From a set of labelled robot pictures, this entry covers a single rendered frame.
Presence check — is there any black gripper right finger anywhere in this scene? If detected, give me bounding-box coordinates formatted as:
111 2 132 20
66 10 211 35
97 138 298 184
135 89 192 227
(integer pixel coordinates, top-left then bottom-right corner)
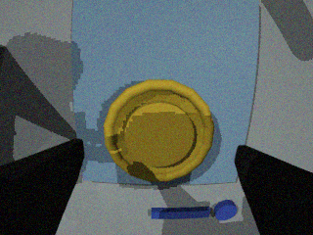
234 145 313 235

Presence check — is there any light blue mat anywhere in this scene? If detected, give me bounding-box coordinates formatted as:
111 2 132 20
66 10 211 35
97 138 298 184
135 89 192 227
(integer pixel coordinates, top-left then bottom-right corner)
71 0 259 185

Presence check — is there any yellow round plate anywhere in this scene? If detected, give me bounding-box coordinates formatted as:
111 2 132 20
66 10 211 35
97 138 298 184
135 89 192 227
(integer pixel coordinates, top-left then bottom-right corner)
103 79 215 181

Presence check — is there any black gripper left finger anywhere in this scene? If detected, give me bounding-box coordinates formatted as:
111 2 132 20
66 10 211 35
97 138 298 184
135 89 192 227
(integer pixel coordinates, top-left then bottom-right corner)
0 138 85 235

